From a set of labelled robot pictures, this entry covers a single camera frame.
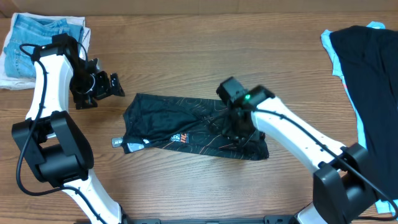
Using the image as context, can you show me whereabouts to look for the black cycling jersey orange lines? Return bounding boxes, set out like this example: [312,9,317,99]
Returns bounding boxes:
[112,93,269,161]

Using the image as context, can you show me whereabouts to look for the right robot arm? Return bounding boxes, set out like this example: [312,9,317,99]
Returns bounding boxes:
[216,77,377,223]

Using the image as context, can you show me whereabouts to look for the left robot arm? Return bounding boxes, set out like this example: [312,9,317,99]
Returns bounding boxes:
[12,34,129,223]

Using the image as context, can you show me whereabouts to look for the folded blue jeans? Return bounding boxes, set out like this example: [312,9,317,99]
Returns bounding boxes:
[4,14,85,78]

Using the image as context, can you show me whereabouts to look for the folded white cloth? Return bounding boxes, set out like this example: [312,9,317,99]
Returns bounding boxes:
[1,12,91,90]

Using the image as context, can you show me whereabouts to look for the plain black t-shirt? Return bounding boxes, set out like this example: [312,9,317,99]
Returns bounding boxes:
[330,26,397,199]

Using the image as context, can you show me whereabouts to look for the light blue t-shirt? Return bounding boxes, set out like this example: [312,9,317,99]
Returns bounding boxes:
[320,29,396,215]

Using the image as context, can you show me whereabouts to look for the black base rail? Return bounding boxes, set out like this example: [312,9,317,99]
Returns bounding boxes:
[126,215,297,224]

